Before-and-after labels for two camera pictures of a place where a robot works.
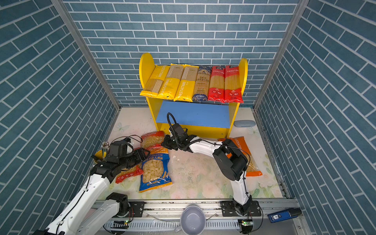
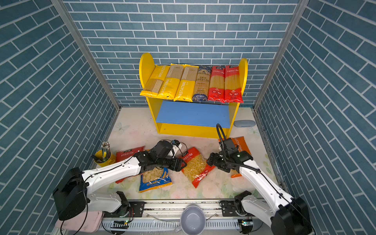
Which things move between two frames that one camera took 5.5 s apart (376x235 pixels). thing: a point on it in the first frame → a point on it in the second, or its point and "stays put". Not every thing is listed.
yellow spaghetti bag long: [171, 81] stays put
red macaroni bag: [152, 140] → [197, 169]
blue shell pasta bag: [156, 171] stays put
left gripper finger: [146, 154] → [180, 167]
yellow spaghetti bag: [155, 81] stays put
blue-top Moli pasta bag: [202, 83] stays put
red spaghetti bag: [233, 89] stays put
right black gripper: [165, 143] → [213, 159]
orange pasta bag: [252, 170] stays put
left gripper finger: [145, 152] → [179, 161]
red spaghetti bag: [217, 84] stays put
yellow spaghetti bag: [186, 87] stays put
